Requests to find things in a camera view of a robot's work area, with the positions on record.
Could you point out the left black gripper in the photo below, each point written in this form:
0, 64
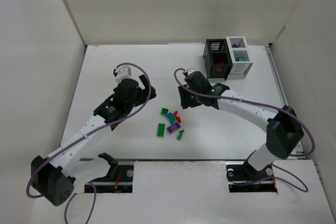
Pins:
143, 92

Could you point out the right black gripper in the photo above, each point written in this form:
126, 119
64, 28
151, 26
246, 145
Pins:
185, 97

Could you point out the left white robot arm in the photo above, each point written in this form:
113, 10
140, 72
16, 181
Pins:
51, 176

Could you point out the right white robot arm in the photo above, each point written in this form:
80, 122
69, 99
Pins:
281, 125

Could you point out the black slatted container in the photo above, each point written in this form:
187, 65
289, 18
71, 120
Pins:
216, 50

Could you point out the square green lego piece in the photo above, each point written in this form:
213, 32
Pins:
164, 111

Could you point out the teal square lego piece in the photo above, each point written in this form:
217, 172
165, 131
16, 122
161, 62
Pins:
170, 116

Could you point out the white slatted container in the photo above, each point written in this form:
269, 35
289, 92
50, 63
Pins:
239, 69

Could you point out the purple lego plate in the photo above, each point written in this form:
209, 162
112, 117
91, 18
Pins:
173, 127

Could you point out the long green lego plate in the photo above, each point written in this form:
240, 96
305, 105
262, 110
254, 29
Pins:
160, 130

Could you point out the small green lego piece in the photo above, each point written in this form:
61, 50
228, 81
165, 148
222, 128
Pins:
180, 135

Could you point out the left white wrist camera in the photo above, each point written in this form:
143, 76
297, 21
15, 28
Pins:
122, 72

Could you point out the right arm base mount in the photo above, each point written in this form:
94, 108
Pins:
242, 178

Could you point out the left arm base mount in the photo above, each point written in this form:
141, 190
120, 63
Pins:
118, 182

